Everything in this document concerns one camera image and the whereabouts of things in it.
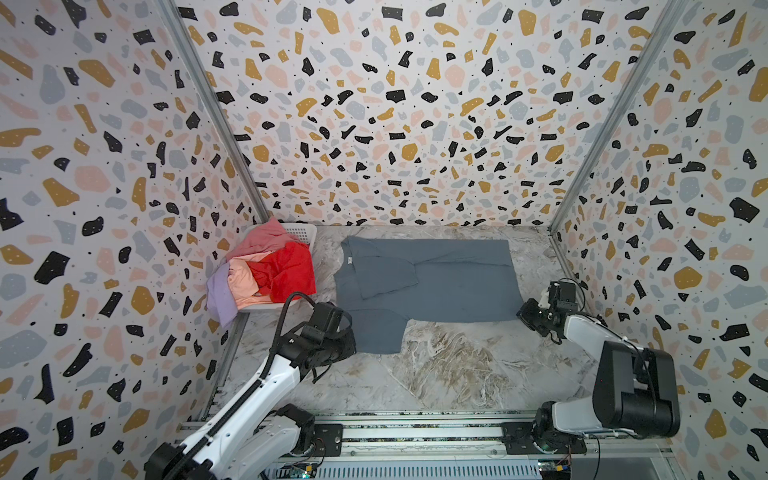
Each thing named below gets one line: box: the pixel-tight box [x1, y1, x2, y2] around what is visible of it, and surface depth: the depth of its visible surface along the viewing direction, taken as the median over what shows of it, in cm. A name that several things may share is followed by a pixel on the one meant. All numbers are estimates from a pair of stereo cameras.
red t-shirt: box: [247, 243, 317, 303], surface depth 93 cm
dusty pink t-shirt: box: [226, 216, 298, 260], surface depth 105 cm
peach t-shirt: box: [227, 251, 275, 309], surface depth 87 cm
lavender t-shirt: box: [206, 262, 238, 328], surface depth 86 cm
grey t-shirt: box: [334, 236, 524, 355], surface depth 109 cm
